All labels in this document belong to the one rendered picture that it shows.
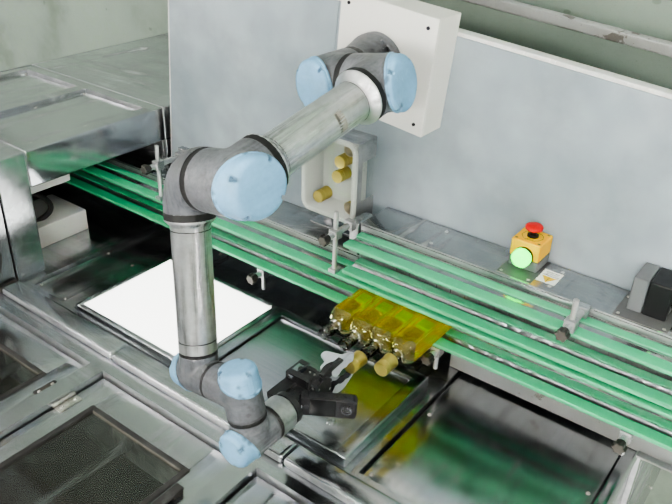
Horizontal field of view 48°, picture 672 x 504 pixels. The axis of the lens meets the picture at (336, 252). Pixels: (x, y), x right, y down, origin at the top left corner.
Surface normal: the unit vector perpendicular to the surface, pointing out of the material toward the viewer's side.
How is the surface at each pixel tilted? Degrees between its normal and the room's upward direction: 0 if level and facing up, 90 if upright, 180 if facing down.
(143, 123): 90
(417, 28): 4
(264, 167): 79
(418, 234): 90
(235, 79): 0
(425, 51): 4
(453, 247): 90
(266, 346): 90
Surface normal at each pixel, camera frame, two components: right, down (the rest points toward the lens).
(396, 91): 0.82, 0.10
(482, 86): -0.60, 0.38
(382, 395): 0.03, -0.87
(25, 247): 0.80, 0.32
